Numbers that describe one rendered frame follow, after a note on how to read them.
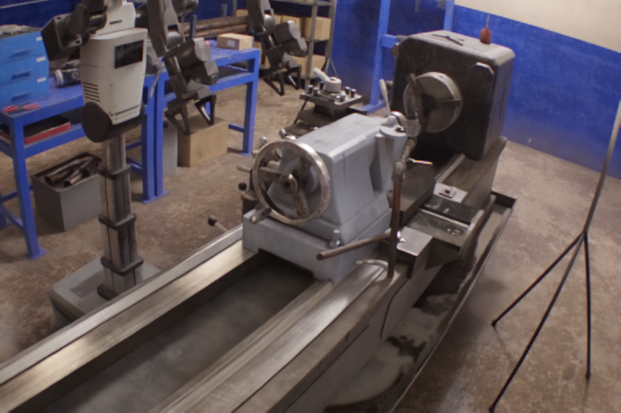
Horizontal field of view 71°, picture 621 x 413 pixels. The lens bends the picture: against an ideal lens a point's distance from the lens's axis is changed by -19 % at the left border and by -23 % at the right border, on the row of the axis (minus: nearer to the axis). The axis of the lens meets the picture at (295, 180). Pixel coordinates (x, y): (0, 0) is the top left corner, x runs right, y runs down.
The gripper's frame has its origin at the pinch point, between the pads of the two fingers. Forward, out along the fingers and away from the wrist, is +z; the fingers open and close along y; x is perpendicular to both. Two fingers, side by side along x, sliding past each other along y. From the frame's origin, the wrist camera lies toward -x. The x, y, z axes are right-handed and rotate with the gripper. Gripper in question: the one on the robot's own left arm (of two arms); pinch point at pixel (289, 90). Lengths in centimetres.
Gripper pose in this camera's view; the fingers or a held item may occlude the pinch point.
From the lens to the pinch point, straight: 170.9
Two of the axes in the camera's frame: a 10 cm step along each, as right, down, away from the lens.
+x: -8.0, 2.1, 5.7
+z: 3.6, 9.2, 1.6
